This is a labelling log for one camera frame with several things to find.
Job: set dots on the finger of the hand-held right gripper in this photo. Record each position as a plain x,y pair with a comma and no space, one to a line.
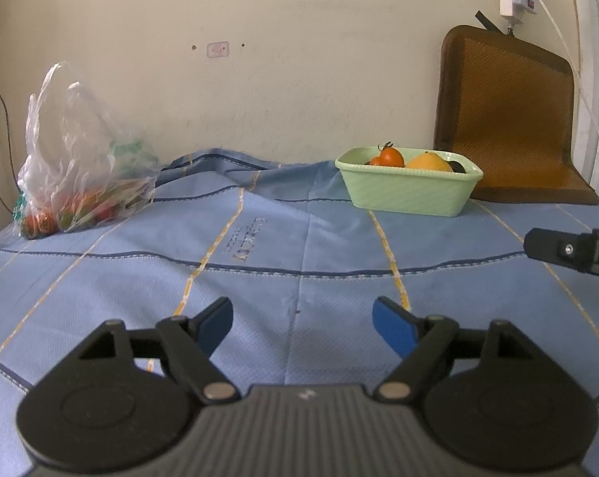
553,246

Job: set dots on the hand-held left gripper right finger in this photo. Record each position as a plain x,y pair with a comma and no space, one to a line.
394,328

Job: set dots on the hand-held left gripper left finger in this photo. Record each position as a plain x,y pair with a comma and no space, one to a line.
215,325

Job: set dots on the light green plastic basket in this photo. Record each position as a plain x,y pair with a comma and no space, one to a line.
409,191

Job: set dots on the large yellow orange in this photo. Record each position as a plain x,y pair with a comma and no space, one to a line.
430,162

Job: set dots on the orange cherry tomato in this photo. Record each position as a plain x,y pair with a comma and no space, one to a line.
391,157

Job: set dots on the blue striped blanket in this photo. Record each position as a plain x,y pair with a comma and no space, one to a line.
130,268

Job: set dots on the brown woven seat cushion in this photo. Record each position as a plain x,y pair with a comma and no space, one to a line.
508,119

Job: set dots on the clear plastic bag of produce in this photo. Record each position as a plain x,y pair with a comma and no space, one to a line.
71,159

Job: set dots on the black tape strip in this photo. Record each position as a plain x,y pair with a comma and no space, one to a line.
486,20

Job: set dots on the small wall sticker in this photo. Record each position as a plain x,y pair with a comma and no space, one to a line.
217,49

